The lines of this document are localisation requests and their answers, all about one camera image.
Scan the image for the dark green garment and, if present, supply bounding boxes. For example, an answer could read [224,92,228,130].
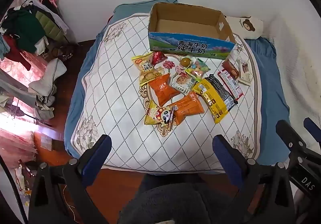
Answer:
[2,9,46,54]

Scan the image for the printed cardboard box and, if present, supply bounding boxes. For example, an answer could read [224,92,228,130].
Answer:
[148,2,236,59]

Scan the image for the red garment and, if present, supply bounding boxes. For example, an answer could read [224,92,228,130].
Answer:
[5,37,30,70]

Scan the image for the black white striped cloth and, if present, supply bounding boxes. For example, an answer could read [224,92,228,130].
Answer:
[35,95,56,119]

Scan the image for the grey white cloth pile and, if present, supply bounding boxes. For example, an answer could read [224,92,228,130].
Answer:
[27,58,67,96]

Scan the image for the pastel candy packet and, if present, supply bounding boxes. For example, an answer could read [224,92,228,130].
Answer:
[185,58,210,82]

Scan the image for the red and white snack packet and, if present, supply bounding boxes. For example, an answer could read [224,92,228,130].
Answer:
[217,70,244,100]

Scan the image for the olive quilted jacket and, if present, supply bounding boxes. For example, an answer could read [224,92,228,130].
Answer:
[35,9,66,44]

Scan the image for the small red snack packet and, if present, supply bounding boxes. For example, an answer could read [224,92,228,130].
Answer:
[152,51,166,64]

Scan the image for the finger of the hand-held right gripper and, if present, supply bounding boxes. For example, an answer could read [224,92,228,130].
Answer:
[276,120,313,164]
[303,118,321,143]

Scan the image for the black snack packet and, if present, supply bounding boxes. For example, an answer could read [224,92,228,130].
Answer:
[205,74,238,111]

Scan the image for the white biscuit box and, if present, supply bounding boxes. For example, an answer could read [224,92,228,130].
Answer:
[237,60,252,86]

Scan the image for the orange snack packet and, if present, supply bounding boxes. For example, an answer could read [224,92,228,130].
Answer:
[173,92,205,125]
[148,73,180,107]

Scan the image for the yellow panda snack packet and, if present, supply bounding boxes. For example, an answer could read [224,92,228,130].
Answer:
[144,101,175,130]

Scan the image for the white cookie packet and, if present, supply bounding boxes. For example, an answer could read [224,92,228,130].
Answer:
[171,73,196,93]

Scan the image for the person's dark fleece trousers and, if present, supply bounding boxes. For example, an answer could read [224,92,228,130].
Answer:
[118,174,241,224]

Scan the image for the pink curtain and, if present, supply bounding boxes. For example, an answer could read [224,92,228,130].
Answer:
[0,58,51,164]

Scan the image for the black cable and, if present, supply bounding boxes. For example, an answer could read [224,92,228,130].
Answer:
[0,156,28,224]

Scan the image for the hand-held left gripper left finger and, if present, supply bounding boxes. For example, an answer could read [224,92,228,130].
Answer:
[29,134,112,224]

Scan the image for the yellow biscuit snack packet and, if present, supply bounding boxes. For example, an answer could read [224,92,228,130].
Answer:
[132,54,165,85]

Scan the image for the pile of clothes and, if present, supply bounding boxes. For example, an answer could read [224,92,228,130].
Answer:
[33,1,69,36]

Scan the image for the brown snack packet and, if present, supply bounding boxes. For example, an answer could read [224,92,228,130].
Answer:
[222,60,240,79]

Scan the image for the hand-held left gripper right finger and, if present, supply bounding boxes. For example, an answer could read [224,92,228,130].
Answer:
[212,134,295,224]

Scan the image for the long yellow snack packet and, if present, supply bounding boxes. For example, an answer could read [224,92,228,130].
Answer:
[193,81,230,124]

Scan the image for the bear print pillow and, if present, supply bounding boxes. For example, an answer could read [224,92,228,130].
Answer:
[224,16,264,40]

